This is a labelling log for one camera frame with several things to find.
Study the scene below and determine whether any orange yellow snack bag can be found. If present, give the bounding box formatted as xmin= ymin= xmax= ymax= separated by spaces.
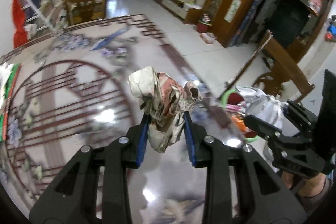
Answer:
xmin=231 ymin=115 xmax=251 ymax=134

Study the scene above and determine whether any pink plastic bag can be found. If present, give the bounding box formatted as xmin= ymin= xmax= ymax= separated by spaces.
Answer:
xmin=224 ymin=101 xmax=247 ymax=114

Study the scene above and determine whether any silver foil ball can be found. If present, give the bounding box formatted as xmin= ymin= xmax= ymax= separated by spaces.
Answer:
xmin=235 ymin=86 xmax=288 ymax=130

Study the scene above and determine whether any person right hand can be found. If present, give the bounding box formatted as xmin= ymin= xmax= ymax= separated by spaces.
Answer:
xmin=280 ymin=170 xmax=328 ymax=198

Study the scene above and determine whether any red bin with green rim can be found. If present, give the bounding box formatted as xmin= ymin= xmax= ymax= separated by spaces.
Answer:
xmin=220 ymin=90 xmax=258 ymax=143

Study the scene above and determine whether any carved dark wooden chair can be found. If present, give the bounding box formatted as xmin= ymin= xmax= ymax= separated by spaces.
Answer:
xmin=225 ymin=29 xmax=316 ymax=104

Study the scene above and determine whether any cardboard tissue box on floor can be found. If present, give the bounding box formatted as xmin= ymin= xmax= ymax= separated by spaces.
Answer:
xmin=200 ymin=32 xmax=216 ymax=44

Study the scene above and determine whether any small red pot decoration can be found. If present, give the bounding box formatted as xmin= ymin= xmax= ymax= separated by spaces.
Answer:
xmin=197 ymin=14 xmax=212 ymax=33

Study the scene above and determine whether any low white tv cabinet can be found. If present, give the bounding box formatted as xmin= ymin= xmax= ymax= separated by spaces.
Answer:
xmin=154 ymin=0 xmax=202 ymax=24

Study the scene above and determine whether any red cloth on rack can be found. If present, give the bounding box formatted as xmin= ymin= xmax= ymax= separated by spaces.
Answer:
xmin=11 ymin=0 xmax=36 ymax=49

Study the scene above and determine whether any white bookshelf rack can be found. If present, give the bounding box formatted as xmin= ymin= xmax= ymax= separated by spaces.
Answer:
xmin=18 ymin=0 xmax=68 ymax=35

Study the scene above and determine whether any white bead cord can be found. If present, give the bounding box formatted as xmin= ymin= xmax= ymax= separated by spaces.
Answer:
xmin=227 ymin=32 xmax=274 ymax=88

